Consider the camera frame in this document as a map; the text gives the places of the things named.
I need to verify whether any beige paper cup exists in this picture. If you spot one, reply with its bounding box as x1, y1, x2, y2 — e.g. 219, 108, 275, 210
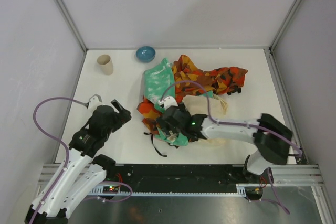
97, 54, 113, 75

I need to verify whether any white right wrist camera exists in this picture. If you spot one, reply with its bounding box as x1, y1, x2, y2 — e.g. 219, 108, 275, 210
158, 96, 178, 110

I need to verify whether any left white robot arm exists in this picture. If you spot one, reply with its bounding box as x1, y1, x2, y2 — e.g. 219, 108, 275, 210
25, 95, 131, 223

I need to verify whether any blue ceramic bowl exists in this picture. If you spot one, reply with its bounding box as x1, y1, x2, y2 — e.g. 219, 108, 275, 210
135, 46, 156, 63

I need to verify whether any green patterned cloth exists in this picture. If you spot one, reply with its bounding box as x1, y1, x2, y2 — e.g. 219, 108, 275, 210
137, 58, 188, 147

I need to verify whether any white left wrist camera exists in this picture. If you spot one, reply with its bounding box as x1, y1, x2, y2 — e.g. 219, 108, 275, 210
87, 94, 103, 113

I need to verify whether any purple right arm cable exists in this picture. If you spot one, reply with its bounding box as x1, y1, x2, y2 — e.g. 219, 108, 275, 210
160, 80, 302, 156

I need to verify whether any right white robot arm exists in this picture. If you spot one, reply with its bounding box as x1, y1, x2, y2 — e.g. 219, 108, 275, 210
156, 106, 292, 175

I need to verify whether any orange camouflage cloth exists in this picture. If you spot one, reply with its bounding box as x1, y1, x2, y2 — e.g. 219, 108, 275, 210
136, 54, 248, 136

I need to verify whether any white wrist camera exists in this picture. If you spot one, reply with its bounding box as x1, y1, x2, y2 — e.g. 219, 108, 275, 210
158, 96, 178, 110
87, 94, 103, 113

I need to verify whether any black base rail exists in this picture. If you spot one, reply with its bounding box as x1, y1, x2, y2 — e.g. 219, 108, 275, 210
86, 163, 274, 196

